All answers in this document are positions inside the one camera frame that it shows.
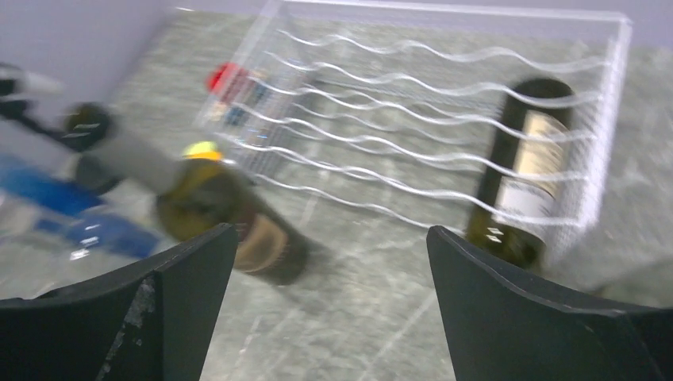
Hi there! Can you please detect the colourful toy block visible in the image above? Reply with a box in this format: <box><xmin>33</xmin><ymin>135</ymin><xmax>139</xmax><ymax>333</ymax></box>
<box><xmin>181</xmin><ymin>140</ymin><xmax>225</xmax><ymax>161</ymax></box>

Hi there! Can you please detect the white wire wine rack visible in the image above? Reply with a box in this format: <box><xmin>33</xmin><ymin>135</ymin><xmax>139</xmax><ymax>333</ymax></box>
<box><xmin>194</xmin><ymin>1</ymin><xmax>633</xmax><ymax>267</ymax></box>

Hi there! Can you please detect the dark green wine bottle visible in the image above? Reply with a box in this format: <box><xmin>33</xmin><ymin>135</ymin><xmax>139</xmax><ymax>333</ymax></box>
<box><xmin>64</xmin><ymin>102</ymin><xmax>310</xmax><ymax>285</ymax></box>
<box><xmin>465</xmin><ymin>95</ymin><xmax>572</xmax><ymax>273</ymax></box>

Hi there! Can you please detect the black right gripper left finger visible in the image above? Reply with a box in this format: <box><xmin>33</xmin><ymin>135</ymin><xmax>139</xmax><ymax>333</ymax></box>
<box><xmin>1</xmin><ymin>225</ymin><xmax>238</xmax><ymax>380</ymax></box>

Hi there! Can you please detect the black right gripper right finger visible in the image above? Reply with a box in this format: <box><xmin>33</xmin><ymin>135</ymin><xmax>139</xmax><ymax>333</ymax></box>
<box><xmin>426</xmin><ymin>225</ymin><xmax>672</xmax><ymax>380</ymax></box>

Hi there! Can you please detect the red toy block car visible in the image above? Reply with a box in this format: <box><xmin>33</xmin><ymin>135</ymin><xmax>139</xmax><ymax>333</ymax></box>
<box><xmin>206</xmin><ymin>61</ymin><xmax>272</xmax><ymax>125</ymax></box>

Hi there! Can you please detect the blue square water bottle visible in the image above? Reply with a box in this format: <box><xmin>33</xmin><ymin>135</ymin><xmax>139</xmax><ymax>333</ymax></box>
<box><xmin>1</xmin><ymin>152</ymin><xmax>160</xmax><ymax>260</ymax></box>

